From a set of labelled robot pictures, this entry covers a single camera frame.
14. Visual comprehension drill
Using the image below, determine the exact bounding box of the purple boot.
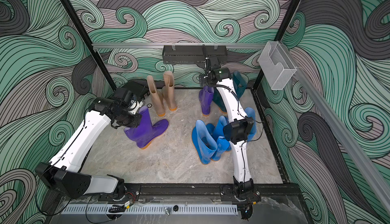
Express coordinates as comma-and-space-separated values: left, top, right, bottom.
199, 86, 214, 116
123, 106, 169, 149

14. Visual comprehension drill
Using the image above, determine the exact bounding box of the teal boot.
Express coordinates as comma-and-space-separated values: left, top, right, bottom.
233, 71, 247, 99
213, 88, 226, 113

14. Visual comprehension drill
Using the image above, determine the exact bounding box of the beige boot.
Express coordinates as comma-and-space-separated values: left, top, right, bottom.
147, 75, 166, 117
162, 71, 177, 111

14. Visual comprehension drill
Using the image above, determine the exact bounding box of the blue boot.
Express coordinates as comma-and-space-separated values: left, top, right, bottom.
206, 116, 231, 161
244, 107, 257, 141
192, 120, 217, 165

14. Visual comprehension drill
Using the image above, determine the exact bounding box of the blue boot front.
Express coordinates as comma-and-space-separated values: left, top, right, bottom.
206, 116, 231, 161

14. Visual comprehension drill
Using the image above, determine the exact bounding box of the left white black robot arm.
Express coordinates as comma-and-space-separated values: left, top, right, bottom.
35, 88, 144, 201

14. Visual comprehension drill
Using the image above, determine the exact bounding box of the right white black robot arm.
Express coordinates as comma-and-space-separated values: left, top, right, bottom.
192, 45, 256, 201

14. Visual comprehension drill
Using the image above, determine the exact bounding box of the black case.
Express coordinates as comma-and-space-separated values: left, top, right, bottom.
120, 81, 150, 102

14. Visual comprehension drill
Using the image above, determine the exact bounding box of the black wall shelf tray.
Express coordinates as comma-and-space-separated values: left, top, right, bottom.
162, 45, 228, 65

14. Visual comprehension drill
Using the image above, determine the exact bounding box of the white mesh wall basket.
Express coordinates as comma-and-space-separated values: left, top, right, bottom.
258, 41, 297, 90

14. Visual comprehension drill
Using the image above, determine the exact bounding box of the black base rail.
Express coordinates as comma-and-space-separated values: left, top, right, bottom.
93, 183, 301, 203

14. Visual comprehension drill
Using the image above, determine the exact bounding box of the aluminium rail back wall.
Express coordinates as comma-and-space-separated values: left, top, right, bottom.
92, 42, 266, 50

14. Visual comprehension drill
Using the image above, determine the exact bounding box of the aluminium rail wall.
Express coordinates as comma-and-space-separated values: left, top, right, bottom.
281, 44, 390, 213
92, 42, 266, 50

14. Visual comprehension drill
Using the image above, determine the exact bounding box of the aluminium rail right wall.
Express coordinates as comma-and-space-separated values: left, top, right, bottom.
281, 44, 390, 213

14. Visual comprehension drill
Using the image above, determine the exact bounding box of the white slotted cable duct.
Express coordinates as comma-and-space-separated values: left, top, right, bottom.
62, 204, 238, 215

